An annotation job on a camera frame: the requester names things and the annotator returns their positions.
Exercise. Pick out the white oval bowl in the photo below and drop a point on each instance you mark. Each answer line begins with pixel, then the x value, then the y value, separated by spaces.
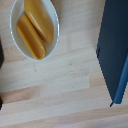
pixel 51 46

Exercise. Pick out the yellow food piece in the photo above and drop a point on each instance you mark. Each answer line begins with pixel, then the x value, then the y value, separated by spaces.
pixel 30 38
pixel 40 20

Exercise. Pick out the dark blue book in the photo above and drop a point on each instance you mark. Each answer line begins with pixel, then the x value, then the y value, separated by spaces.
pixel 111 40

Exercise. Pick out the black fabric storage box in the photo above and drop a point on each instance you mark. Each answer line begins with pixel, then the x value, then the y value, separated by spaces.
pixel 1 53

